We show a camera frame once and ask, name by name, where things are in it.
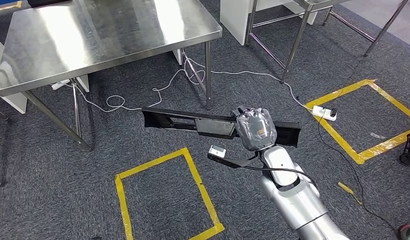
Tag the long black plastic panel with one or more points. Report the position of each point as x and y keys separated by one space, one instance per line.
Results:
x=215 y=127

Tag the white cabinet panel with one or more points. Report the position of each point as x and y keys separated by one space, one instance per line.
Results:
x=234 y=20
x=13 y=102

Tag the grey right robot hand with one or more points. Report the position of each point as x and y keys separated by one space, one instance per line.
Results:
x=256 y=129

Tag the loose yellow tape strip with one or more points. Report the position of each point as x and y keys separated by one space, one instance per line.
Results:
x=345 y=188

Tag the black plastic piece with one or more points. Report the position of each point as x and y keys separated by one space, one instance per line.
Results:
x=49 y=2

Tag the small white scrap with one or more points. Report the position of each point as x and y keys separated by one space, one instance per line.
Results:
x=377 y=136

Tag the yellow floor tape square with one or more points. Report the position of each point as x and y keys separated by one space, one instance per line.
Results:
x=337 y=138
x=152 y=163

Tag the stainless steel table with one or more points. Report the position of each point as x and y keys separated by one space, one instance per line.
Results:
x=92 y=33
x=321 y=2

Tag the black camera bracket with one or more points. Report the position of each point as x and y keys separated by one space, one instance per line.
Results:
x=228 y=162

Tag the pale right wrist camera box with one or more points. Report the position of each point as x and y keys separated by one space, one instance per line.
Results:
x=217 y=151

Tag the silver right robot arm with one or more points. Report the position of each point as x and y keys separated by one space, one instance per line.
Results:
x=291 y=202

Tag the white power strip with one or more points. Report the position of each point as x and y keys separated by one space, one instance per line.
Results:
x=321 y=112
x=61 y=84

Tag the yellow floor tape line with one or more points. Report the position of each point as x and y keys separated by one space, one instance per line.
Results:
x=9 y=6

